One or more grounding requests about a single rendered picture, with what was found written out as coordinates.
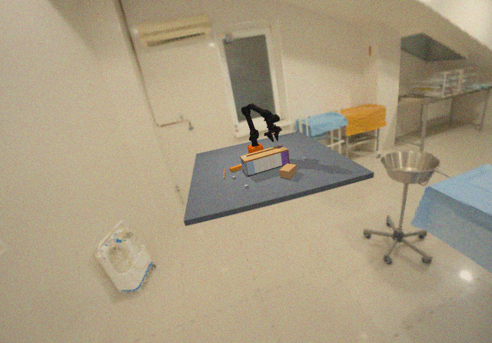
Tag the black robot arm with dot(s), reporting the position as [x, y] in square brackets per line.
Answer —
[269, 117]

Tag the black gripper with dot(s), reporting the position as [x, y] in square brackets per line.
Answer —
[272, 129]

